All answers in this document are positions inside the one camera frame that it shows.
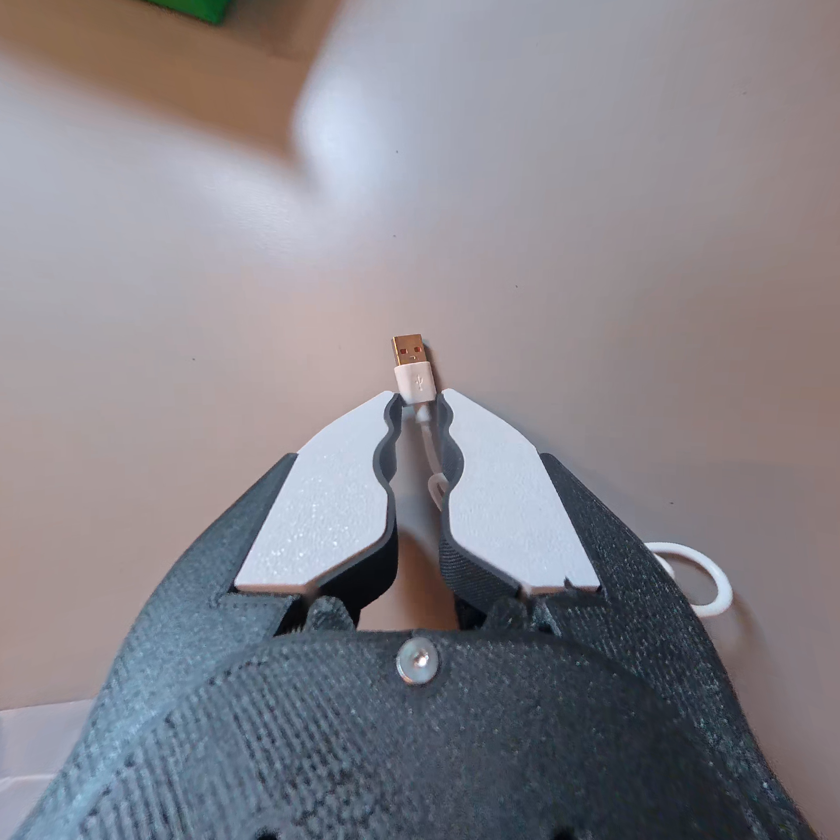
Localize green box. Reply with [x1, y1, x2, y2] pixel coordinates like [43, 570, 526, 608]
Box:
[140, 0, 232, 28]

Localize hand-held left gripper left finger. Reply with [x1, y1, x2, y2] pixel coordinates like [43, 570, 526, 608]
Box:
[233, 390, 402, 603]

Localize white usb cable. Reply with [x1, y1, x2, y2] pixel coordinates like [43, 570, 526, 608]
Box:
[392, 333, 733, 618]

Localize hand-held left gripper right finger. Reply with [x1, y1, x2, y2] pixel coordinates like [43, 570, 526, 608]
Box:
[436, 388, 602, 599]

